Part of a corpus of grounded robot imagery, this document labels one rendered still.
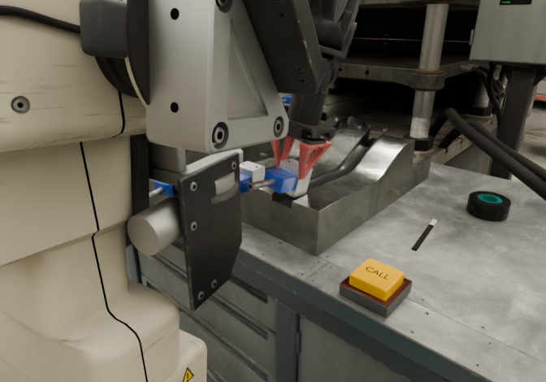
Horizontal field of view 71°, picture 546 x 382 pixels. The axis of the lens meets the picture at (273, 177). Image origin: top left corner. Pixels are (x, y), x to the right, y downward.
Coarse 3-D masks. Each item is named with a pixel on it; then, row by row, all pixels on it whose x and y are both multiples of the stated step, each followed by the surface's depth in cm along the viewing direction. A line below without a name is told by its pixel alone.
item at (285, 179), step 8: (280, 160) 70; (288, 160) 71; (296, 160) 72; (280, 168) 70; (288, 168) 69; (296, 168) 68; (312, 168) 70; (264, 176) 68; (272, 176) 67; (280, 176) 66; (288, 176) 67; (296, 176) 68; (248, 184) 63; (256, 184) 63; (264, 184) 65; (272, 184) 66; (280, 184) 66; (288, 184) 67; (296, 184) 69; (304, 184) 70; (280, 192) 66; (288, 192) 70; (296, 192) 69; (304, 192) 71
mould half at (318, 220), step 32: (320, 160) 90; (384, 160) 83; (416, 160) 98; (256, 192) 75; (320, 192) 72; (352, 192) 73; (384, 192) 84; (256, 224) 78; (288, 224) 71; (320, 224) 67; (352, 224) 76
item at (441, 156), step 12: (384, 108) 191; (396, 108) 191; (408, 108) 191; (444, 108) 191; (456, 108) 191; (360, 120) 168; (372, 120) 168; (384, 120) 168; (396, 120) 168; (408, 120) 168; (432, 120) 168; (468, 120) 168; (480, 120) 168; (492, 120) 171; (372, 132) 152; (396, 132) 150; (408, 132) 150; (444, 132) 150; (456, 144) 139; (468, 144) 151; (432, 156) 124; (444, 156) 133
